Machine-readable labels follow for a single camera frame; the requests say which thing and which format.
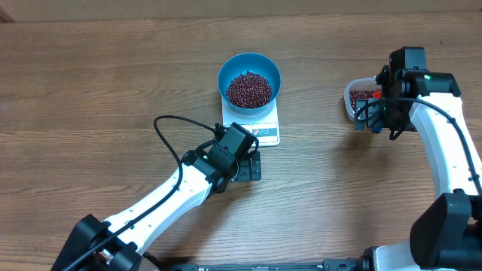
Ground orange scoop with blue handle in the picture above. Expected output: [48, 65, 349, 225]
[371, 89, 382, 134]

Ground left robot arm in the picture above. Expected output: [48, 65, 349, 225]
[52, 123, 259, 270]

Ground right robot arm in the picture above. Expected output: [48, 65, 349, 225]
[352, 47, 481, 270]

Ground white digital kitchen scale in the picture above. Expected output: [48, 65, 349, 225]
[221, 99, 280, 147]

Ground red beans in bowl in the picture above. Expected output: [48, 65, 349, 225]
[226, 71, 273, 109]

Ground blue metal bowl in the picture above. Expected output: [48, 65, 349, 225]
[217, 53, 282, 104]

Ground clear plastic container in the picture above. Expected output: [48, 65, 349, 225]
[343, 77, 379, 121]

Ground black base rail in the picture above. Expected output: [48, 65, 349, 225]
[150, 255, 377, 271]

